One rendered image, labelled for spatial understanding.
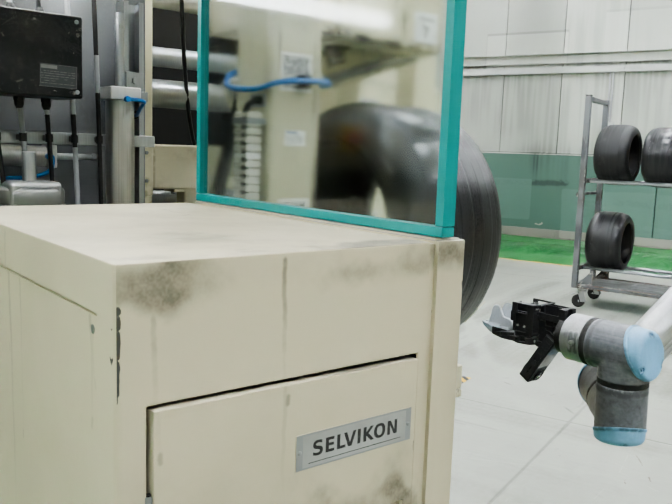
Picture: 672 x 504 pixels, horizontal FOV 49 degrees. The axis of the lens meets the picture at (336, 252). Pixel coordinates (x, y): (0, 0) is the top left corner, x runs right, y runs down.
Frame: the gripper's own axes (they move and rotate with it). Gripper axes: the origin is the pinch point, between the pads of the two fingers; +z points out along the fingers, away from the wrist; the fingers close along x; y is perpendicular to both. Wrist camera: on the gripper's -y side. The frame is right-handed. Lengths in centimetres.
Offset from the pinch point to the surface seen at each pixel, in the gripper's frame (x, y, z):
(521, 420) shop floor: -187, -100, 128
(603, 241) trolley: -477, -38, 266
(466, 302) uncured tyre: -1.3, 3.6, 7.5
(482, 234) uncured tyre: -0.9, 19.1, 3.7
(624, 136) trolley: -488, 55, 261
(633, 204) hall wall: -989, -36, 532
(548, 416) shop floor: -205, -100, 124
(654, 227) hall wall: -1000, -70, 500
